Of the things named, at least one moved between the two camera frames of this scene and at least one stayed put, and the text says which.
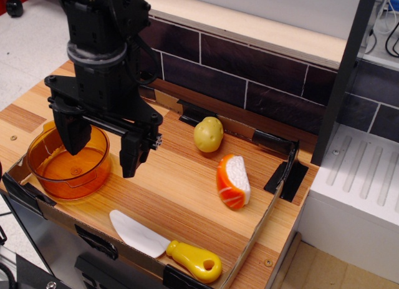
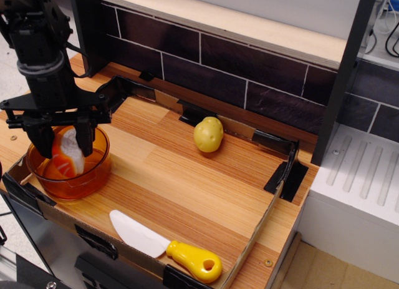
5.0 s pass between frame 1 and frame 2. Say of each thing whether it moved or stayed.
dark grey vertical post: stayed
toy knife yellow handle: stayed
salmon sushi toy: moved
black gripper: moved
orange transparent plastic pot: stayed
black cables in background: stayed
